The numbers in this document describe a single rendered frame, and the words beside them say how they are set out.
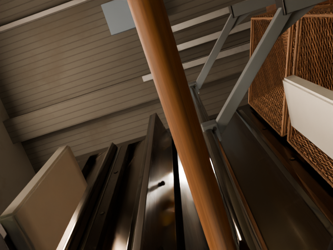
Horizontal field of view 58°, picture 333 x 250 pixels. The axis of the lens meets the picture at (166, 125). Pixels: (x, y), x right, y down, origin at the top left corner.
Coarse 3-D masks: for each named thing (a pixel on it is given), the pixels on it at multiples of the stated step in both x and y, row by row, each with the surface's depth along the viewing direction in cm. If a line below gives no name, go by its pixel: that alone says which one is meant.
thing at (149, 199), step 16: (160, 128) 169; (160, 144) 149; (160, 160) 133; (144, 176) 108; (160, 176) 120; (144, 192) 97; (160, 192) 109; (144, 208) 88; (160, 208) 101; (144, 224) 82; (160, 224) 93; (144, 240) 77; (160, 240) 87
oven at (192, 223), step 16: (240, 112) 177; (256, 128) 149; (128, 144) 189; (272, 144) 130; (112, 160) 171; (176, 160) 167; (288, 160) 115; (112, 176) 152; (176, 176) 150; (304, 176) 102; (112, 192) 136; (176, 192) 136; (320, 192) 92; (96, 208) 126; (112, 208) 129; (176, 208) 125; (192, 208) 165; (320, 208) 86; (96, 224) 116; (176, 224) 115; (192, 224) 143; (80, 240) 123; (96, 240) 106; (176, 240) 107; (192, 240) 126
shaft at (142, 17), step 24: (144, 0) 25; (144, 24) 26; (168, 24) 26; (144, 48) 27; (168, 48) 26; (168, 72) 27; (168, 96) 28; (168, 120) 29; (192, 120) 28; (192, 144) 29; (192, 168) 30; (192, 192) 31; (216, 192) 31; (216, 216) 32; (216, 240) 33
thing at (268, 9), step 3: (327, 0) 113; (330, 0) 111; (318, 3) 120; (321, 3) 118; (324, 3) 115; (267, 6) 179; (270, 6) 174; (273, 6) 169; (267, 9) 180; (270, 9) 175; (273, 9) 170
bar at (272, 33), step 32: (256, 0) 103; (288, 0) 58; (320, 0) 58; (224, 32) 107; (256, 64) 63; (192, 96) 98; (224, 128) 68; (224, 160) 52; (224, 192) 43; (256, 224) 36
